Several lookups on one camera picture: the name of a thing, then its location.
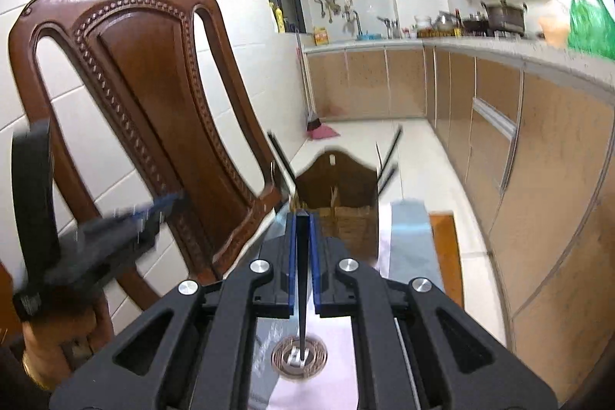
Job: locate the black frying pan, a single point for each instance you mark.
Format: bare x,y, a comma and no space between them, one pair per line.
473,25

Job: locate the orange plastic bag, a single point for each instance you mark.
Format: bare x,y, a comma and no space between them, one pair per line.
552,25

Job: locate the wooden chopstick holder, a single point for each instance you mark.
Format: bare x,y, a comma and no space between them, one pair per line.
346,184

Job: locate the person's left hand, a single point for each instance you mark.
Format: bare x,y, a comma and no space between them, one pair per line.
53,333

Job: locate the brown kitchen cabinets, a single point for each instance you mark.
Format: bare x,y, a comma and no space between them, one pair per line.
552,150

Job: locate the yellow bottle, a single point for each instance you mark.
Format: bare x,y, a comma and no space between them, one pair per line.
278,18

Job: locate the black chopstick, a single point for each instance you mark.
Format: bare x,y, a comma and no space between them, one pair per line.
302,270
391,150
281,162
388,182

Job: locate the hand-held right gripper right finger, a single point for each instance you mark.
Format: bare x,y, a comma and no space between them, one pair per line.
314,266

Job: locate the yellow box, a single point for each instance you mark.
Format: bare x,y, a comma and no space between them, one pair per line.
321,37

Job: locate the white bowl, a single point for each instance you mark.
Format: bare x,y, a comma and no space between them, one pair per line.
424,23

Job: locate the green plastic bag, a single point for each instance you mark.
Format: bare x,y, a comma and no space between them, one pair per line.
586,23

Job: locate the metal cooking pot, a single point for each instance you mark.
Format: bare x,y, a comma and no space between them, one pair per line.
504,17

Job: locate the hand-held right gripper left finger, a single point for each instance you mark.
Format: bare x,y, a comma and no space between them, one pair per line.
290,266

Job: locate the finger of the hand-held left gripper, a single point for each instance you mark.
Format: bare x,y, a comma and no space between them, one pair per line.
149,208

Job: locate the person's left forearm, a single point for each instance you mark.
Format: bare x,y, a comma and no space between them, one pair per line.
12,371

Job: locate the grey blue-striped cloth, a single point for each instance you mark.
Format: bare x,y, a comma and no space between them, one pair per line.
408,246

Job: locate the broom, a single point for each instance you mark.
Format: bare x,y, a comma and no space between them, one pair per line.
305,78

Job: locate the pink dustpan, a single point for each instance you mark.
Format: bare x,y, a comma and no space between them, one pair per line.
325,133

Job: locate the carved wooden chair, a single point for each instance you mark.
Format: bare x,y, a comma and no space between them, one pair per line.
144,78

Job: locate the metal faucet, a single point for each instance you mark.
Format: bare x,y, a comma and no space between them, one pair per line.
356,21

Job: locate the blue basin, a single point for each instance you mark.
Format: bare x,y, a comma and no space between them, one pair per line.
369,37

